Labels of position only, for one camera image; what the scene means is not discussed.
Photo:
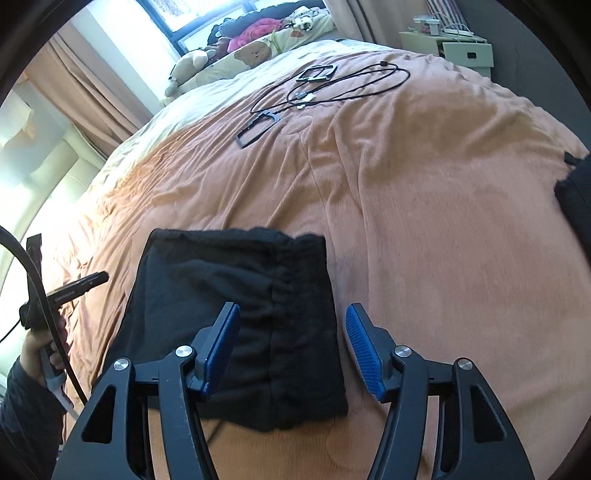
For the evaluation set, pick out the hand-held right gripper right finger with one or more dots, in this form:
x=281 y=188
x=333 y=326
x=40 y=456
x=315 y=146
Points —
x=364 y=356

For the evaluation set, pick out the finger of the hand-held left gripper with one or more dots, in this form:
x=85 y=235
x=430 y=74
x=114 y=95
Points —
x=34 y=251
x=78 y=285

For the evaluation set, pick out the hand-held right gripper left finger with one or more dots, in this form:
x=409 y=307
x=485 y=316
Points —
x=224 y=351

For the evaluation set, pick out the black pants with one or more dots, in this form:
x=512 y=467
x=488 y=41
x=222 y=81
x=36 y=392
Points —
x=277 y=286

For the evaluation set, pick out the person's left forearm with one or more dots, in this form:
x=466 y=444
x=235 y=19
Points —
x=27 y=415

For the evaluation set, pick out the person's left hand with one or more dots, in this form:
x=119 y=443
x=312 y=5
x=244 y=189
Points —
x=31 y=357

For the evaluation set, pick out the white padded headboard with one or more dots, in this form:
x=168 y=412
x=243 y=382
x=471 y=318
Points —
x=41 y=175

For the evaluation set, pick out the bed with pink blanket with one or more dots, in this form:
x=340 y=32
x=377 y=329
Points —
x=415 y=207

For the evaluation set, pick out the beige plush bear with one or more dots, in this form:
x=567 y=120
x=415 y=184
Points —
x=191 y=62

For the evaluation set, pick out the dark cloth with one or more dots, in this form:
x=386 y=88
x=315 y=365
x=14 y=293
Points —
x=576 y=194

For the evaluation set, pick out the beige teddy bear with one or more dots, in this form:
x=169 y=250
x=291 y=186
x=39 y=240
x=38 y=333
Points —
x=258 y=53

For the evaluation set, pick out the cream nightstand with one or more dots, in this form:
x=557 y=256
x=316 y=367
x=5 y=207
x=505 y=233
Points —
x=461 y=53

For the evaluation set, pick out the black and pink plush toy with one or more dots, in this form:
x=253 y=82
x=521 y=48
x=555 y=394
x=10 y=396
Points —
x=272 y=13

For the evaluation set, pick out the white power strip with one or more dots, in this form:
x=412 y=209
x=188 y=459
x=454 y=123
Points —
x=457 y=32

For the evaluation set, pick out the spotted white plush toy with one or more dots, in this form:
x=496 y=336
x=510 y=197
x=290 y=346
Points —
x=304 y=19

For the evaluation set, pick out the black rectangular frame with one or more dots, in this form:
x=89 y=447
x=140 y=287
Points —
x=272 y=118
x=302 y=79

